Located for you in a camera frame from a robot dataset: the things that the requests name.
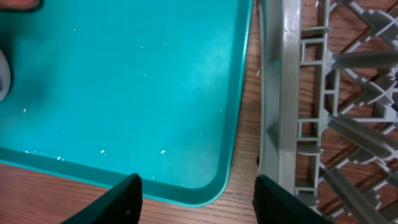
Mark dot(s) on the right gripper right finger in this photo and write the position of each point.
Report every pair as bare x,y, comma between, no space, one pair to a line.
274,205

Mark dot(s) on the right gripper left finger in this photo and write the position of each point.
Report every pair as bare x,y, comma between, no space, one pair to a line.
121,204

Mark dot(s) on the white bowl with food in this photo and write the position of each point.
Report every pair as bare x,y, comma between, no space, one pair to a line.
5,76

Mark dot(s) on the orange carrot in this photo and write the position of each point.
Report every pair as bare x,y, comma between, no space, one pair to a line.
19,4

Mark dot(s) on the grey dishwasher rack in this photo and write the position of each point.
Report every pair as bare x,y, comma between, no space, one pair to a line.
325,117

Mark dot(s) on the teal serving tray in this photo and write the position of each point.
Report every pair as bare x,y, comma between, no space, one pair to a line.
105,89

